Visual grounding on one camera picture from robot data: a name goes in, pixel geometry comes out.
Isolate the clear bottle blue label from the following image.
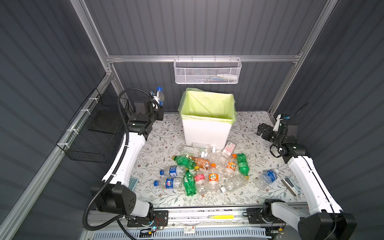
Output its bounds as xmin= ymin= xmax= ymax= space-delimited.
xmin=157 ymin=87 xmax=165 ymax=107

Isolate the crushed blue label water bottle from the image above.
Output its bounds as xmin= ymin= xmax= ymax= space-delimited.
xmin=255 ymin=169 xmax=279 ymax=191

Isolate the clear bottle blue cap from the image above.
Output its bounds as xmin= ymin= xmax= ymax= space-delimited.
xmin=160 ymin=165 xmax=188 ymax=178
xmin=154 ymin=178 xmax=183 ymax=190

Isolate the orange label bottle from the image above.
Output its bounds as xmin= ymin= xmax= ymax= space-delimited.
xmin=224 ymin=154 xmax=237 ymax=178
xmin=208 ymin=164 xmax=220 ymax=192

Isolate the clear bottle white cap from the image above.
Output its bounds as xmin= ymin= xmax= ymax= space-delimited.
xmin=220 ymin=175 xmax=249 ymax=193
xmin=204 ymin=153 xmax=228 ymax=167

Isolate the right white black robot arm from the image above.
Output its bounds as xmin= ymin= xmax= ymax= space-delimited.
xmin=257 ymin=120 xmax=357 ymax=240

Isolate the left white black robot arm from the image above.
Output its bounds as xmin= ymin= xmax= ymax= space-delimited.
xmin=92 ymin=100 xmax=164 ymax=219

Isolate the green plastic bin liner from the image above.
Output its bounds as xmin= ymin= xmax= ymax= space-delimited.
xmin=178 ymin=88 xmax=237 ymax=125

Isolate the clear bottle near bin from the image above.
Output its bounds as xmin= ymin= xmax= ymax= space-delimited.
xmin=181 ymin=143 xmax=217 ymax=158

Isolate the white waste bin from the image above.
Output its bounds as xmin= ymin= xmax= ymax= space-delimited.
xmin=182 ymin=119 xmax=232 ymax=150

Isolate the floral patterned table mat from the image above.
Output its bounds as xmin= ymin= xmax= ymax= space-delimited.
xmin=104 ymin=110 xmax=304 ymax=209

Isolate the teal calculator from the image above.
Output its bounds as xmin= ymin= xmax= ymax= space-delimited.
xmin=128 ymin=177 xmax=139 ymax=192

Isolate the amber tea bottle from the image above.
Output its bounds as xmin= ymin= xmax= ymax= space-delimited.
xmin=190 ymin=157 xmax=211 ymax=170

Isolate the green crushed bottle lower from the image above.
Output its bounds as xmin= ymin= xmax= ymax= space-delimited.
xmin=183 ymin=170 xmax=197 ymax=196

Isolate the clear bottle pink label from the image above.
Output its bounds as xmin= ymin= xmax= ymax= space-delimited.
xmin=194 ymin=166 xmax=207 ymax=195

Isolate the white tube in basket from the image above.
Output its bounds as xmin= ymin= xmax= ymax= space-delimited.
xmin=217 ymin=74 xmax=239 ymax=82

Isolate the white wire wall basket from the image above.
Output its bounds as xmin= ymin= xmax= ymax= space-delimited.
xmin=173 ymin=57 xmax=242 ymax=85

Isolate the black wire side basket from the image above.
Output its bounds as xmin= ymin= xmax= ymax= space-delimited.
xmin=57 ymin=93 xmax=129 ymax=163

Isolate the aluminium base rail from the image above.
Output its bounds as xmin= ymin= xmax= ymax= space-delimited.
xmin=81 ymin=204 xmax=300 ymax=240

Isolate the black corrugated left cable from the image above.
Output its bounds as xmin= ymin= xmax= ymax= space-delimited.
xmin=82 ymin=88 xmax=157 ymax=231

